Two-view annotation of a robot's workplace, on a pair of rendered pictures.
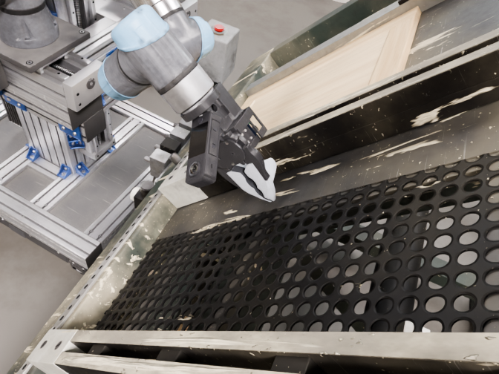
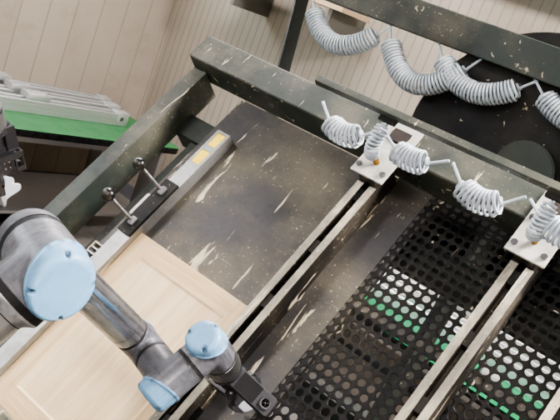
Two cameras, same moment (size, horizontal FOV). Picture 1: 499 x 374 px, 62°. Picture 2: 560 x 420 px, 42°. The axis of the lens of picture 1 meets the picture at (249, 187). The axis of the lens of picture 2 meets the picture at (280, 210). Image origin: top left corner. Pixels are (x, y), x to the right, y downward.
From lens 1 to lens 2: 1.47 m
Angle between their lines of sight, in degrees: 66
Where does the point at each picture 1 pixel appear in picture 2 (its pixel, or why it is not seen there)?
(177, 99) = (235, 368)
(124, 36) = (220, 346)
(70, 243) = not seen: outside the picture
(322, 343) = (423, 387)
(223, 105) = not seen: hidden behind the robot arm
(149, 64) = (227, 355)
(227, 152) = not seen: hidden behind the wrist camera
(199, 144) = (252, 388)
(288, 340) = (412, 400)
